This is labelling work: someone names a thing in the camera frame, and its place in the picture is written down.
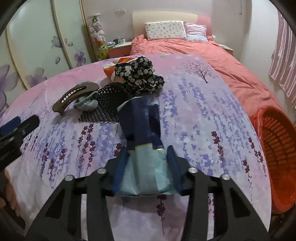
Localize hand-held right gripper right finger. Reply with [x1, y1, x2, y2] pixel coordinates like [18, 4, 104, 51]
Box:
[166, 145, 271, 241]

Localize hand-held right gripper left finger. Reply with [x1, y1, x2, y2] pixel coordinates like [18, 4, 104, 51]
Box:
[24, 147, 127, 241]

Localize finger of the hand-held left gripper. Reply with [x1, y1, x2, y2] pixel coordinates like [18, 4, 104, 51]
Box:
[0, 116, 21, 137]
[13, 115, 40, 143]

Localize navy and teal garment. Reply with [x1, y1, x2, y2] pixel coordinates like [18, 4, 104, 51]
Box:
[117, 96, 177, 197]

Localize orange plastic laundry basket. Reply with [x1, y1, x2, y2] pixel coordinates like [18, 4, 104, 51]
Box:
[251, 105, 296, 214]

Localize person's left hand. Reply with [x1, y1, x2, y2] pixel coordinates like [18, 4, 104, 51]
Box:
[0, 170, 22, 216]

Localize pink lavender print tablecloth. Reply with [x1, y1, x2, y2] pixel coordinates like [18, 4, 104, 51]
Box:
[0, 54, 272, 241]

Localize brown hair claw clip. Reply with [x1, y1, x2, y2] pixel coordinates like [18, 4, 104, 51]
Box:
[52, 82, 100, 115]

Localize pale green cloth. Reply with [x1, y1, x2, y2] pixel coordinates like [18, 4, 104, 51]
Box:
[73, 91, 99, 111]

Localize dark checked cloth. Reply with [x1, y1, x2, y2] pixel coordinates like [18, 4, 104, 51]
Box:
[78, 83, 131, 124]

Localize wardrobe with flower print doors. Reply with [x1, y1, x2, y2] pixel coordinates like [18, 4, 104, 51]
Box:
[0, 0, 93, 110]

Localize black floral cloth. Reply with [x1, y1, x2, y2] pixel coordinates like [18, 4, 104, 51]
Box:
[115, 56, 165, 96]

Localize orange white garment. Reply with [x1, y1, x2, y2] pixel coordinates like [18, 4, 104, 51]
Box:
[103, 57, 135, 83]

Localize yellow green frog toy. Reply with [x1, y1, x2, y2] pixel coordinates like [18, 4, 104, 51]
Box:
[98, 44, 109, 61]

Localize bed with pink duvet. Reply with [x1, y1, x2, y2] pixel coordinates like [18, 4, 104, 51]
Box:
[129, 35, 287, 117]

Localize pink and white nightstand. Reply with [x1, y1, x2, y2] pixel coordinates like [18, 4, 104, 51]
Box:
[217, 43, 235, 56]
[107, 42, 133, 59]

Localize hanging stuffed toys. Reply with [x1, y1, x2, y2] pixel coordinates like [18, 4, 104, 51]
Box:
[89, 15, 106, 45]

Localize white floral pillow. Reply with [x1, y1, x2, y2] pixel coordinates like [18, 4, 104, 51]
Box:
[145, 20, 188, 42]

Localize pink striped pillow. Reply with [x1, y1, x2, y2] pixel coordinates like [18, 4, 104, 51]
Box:
[184, 21, 209, 42]

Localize cream and pink headboard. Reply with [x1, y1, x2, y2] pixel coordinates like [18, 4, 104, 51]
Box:
[132, 11, 212, 40]

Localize pink striped curtain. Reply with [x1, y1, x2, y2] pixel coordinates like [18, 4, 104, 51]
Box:
[268, 12, 296, 105]

